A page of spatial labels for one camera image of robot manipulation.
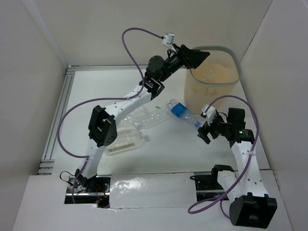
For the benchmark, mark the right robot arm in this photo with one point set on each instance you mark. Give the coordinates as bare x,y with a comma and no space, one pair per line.
251,205

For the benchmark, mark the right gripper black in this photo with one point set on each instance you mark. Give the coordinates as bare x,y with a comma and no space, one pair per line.
202,131

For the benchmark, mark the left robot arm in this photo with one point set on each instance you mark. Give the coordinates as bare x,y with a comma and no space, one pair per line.
104,120

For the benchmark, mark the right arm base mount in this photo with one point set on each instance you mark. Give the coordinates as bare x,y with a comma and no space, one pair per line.
207,186

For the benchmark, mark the red cap small bottle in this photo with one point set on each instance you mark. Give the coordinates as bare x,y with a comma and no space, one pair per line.
211,91

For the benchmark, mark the beige plastic bin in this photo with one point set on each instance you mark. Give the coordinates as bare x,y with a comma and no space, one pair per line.
216,76

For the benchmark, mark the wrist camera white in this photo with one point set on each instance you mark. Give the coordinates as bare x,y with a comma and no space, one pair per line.
208,112
168,39

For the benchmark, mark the crushed clear bottle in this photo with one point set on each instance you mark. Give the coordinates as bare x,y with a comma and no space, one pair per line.
133,117

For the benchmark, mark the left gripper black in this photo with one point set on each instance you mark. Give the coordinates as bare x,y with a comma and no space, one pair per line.
185,56

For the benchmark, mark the large square clear bottle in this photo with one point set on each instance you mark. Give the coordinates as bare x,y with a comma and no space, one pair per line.
127,138

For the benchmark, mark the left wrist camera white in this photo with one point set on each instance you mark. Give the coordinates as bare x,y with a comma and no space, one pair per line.
168,39

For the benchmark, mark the long clear bottle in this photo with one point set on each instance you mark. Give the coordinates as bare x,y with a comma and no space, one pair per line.
152,119

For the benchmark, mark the blue label clear bottle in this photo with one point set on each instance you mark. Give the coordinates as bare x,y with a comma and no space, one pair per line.
178,110

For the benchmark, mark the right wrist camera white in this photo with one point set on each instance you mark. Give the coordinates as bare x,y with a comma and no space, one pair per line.
208,112

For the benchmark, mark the aluminium frame rail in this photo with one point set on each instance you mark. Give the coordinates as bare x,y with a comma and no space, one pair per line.
164,152

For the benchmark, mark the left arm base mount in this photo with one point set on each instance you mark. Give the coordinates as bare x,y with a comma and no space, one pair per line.
97,194

